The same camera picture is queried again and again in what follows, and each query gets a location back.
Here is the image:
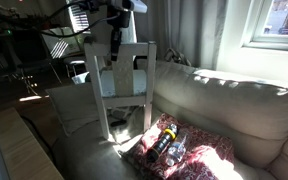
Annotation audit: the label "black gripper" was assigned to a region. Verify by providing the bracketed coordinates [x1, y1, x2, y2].
[108, 19, 124, 63]

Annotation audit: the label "small white wooden chair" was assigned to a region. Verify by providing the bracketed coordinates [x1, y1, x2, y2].
[83, 40, 158, 141]

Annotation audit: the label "cream fabric couch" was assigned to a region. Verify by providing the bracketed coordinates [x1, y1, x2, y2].
[45, 59, 288, 180]

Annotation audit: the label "grey seat stool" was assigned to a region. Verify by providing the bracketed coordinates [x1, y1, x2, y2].
[62, 55, 95, 80]

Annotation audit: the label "white window blinds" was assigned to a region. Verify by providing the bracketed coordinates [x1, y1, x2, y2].
[65, 0, 92, 35]

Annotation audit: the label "cream throw pillow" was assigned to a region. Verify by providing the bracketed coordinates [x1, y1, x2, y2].
[45, 82, 100, 136]

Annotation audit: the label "white sheer curtain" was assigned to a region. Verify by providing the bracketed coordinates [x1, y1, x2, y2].
[127, 0, 229, 72]

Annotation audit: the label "clear plastic water bottle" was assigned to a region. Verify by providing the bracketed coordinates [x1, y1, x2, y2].
[166, 130, 190, 167]

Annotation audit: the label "light wooden table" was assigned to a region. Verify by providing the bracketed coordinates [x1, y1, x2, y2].
[0, 107, 65, 180]

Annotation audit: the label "white framed window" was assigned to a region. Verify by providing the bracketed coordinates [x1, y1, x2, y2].
[242, 0, 288, 53]

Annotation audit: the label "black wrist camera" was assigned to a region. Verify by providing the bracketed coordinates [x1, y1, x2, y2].
[119, 8, 132, 30]

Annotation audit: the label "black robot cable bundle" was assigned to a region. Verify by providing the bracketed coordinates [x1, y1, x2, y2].
[0, 0, 122, 40]

